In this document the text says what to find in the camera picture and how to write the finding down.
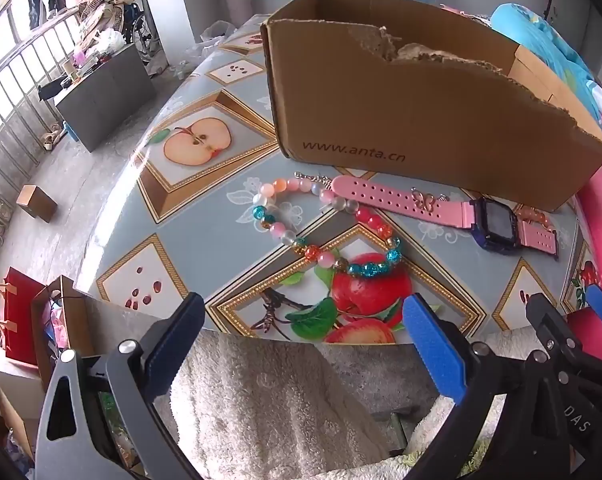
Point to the red gift bag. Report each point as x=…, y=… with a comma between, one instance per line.
x=23, y=320

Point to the black bag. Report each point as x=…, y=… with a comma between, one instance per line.
x=51, y=90

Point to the brown paper bag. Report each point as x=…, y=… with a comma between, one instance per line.
x=76, y=320

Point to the white fleece robe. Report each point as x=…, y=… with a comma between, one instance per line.
x=261, y=410

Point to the beige slippers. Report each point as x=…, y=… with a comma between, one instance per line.
x=51, y=139

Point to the brown cardboard carton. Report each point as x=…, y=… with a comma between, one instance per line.
x=16, y=420

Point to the wheelchair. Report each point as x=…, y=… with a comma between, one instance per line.
x=141, y=25

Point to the white plastic bag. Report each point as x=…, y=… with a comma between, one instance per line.
x=112, y=40

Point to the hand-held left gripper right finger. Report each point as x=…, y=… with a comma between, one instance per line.
x=436, y=355

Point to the clear plastic bag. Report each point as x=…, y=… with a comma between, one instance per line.
x=216, y=32

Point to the pile of beige clothes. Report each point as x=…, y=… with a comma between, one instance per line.
x=111, y=0

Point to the silver dangle earring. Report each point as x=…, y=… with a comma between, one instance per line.
x=313, y=177

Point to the blue floral quilt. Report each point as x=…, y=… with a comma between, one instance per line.
x=546, y=45

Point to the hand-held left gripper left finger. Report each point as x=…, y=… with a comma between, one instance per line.
x=176, y=347

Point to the fruit print tablecloth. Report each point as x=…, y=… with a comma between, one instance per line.
x=206, y=230

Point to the small brown box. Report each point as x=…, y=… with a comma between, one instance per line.
x=36, y=200

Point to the metal balcony railing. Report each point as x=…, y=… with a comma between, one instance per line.
x=11, y=85

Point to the butterfly earring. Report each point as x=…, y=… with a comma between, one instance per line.
x=423, y=200

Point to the torn brown cardboard box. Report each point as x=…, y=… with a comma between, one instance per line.
x=406, y=120

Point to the grey cabinet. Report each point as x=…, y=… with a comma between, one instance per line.
x=111, y=95

